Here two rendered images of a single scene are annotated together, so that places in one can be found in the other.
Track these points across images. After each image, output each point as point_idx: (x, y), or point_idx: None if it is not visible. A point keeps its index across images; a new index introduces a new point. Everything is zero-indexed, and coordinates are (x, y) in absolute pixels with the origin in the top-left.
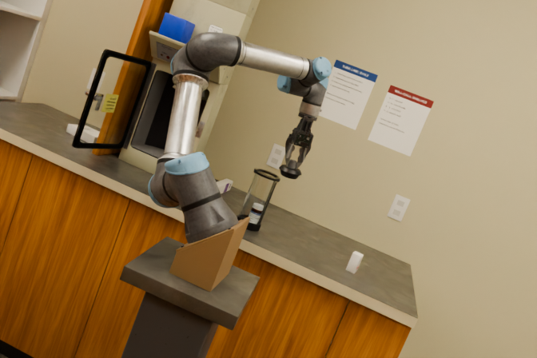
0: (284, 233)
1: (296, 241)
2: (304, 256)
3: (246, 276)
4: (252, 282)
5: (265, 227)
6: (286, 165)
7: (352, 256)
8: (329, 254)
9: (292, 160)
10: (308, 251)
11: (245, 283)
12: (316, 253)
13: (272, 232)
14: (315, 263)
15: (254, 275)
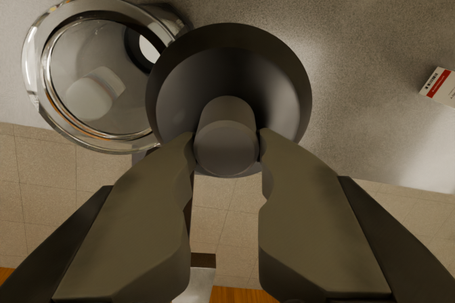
0: None
1: (309, 11)
2: (314, 112)
3: (197, 281)
4: (206, 288)
5: None
6: (189, 103)
7: (447, 105)
8: (409, 12)
9: (212, 163)
10: (334, 60)
11: (198, 295)
12: (360, 52)
13: (235, 6)
14: (334, 128)
15: (207, 270)
